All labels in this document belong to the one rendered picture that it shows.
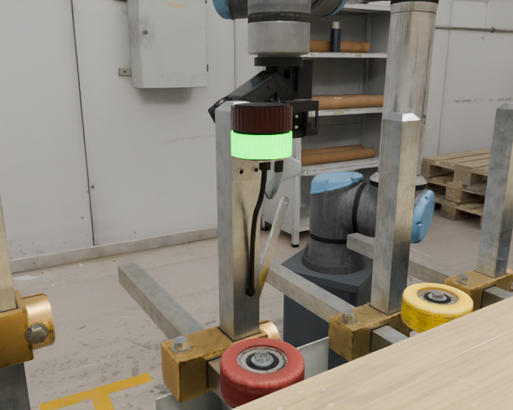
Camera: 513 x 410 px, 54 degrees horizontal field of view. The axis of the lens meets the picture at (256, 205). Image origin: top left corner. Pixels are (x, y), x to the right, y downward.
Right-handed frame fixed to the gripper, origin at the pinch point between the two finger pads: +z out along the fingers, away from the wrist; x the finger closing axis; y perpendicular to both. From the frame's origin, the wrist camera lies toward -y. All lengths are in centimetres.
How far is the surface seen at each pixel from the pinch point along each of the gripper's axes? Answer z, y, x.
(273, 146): -11.5, -15.9, -24.2
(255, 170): -8.1, -14.3, -18.8
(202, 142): 30, 110, 234
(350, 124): 24, 233, 223
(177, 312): 12.5, -18.5, -6.7
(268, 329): 11.8, -11.7, -17.7
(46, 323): 3.3, -36.2, -18.4
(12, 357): 5.7, -39.3, -18.4
